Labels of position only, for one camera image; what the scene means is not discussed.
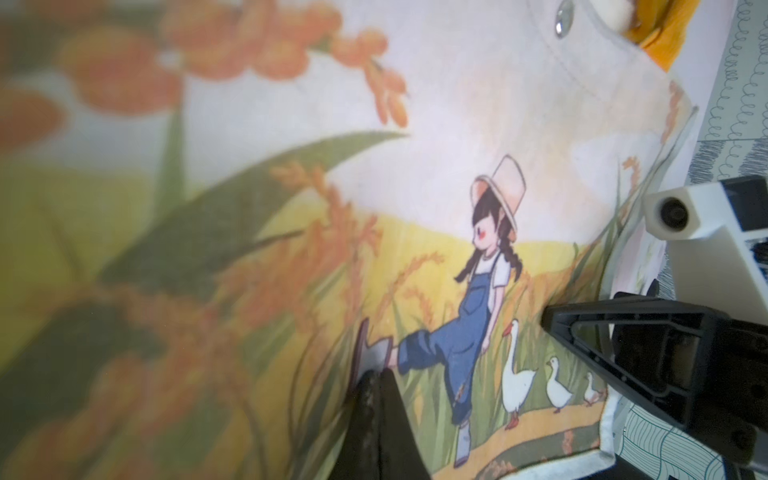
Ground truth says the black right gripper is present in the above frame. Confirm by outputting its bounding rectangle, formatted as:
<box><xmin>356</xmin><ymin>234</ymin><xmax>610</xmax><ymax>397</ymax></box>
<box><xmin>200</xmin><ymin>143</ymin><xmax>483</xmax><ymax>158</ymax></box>
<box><xmin>541</xmin><ymin>294</ymin><xmax>767</xmax><ymax>479</ymax></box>

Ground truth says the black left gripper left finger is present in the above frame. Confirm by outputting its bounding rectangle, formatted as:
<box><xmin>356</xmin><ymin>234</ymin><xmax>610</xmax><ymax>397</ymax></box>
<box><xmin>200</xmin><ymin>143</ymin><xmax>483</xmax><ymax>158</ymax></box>
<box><xmin>329</xmin><ymin>371</ymin><xmax>381</xmax><ymax>480</ymax></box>

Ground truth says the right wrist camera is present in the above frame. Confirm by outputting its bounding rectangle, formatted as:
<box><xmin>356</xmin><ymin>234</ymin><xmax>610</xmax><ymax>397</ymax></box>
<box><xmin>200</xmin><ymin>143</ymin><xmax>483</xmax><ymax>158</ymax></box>
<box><xmin>643</xmin><ymin>175</ymin><xmax>767</xmax><ymax>325</ymax></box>

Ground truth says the yellow handled white bag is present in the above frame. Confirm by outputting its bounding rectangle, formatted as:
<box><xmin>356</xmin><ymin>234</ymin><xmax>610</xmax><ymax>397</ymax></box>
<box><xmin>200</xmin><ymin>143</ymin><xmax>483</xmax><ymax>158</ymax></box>
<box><xmin>1</xmin><ymin>1</ymin><xmax>698</xmax><ymax>479</ymax></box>

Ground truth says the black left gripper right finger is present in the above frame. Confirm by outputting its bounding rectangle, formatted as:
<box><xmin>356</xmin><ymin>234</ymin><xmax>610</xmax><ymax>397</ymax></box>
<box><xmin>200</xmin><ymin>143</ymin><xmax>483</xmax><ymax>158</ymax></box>
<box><xmin>379</xmin><ymin>369</ymin><xmax>431</xmax><ymax>480</ymax></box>

